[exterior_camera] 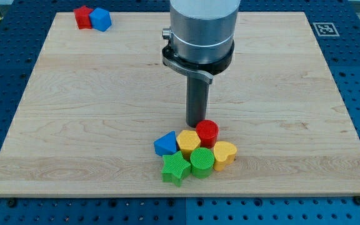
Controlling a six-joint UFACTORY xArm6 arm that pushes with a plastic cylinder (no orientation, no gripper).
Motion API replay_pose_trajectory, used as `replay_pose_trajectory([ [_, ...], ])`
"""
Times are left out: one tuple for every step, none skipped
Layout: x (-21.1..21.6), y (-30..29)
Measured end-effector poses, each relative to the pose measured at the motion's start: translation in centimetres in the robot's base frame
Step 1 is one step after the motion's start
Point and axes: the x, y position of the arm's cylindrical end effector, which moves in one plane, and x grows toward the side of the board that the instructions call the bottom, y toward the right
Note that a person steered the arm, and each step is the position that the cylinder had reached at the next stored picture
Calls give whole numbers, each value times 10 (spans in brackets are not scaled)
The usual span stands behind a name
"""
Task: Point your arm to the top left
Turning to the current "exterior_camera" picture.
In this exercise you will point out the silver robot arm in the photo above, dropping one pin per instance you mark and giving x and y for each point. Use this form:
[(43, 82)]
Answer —
[(200, 37)]

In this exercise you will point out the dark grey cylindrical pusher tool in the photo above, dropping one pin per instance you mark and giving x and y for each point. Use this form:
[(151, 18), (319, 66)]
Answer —
[(196, 101)]

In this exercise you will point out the yellow hexagon block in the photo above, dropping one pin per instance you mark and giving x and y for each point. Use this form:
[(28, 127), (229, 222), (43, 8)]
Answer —
[(188, 141)]

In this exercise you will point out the red cylinder block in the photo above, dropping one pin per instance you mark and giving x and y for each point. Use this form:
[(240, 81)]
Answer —
[(208, 132)]

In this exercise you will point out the blue triangle block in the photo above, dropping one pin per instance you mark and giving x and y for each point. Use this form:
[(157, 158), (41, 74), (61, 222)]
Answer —
[(166, 145)]

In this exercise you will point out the green cylinder block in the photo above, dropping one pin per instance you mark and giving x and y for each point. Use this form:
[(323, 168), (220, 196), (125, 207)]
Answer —
[(202, 161)]

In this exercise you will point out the green star block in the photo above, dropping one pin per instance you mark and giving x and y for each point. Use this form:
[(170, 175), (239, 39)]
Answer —
[(175, 168)]

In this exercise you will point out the yellow heart block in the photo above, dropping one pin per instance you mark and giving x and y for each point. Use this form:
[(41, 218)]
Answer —
[(224, 154)]

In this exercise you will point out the light wooden board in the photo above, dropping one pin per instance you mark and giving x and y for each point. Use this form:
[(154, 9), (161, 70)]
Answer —
[(95, 103)]

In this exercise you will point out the blue cube block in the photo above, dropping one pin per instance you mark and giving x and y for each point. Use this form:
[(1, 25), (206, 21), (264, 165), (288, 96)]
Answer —
[(100, 19)]

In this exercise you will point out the red star block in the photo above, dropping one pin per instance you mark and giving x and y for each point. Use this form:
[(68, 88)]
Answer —
[(82, 17)]

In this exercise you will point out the white fiducial marker tag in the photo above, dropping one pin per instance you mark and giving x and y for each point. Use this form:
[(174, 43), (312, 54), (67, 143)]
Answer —
[(325, 29)]

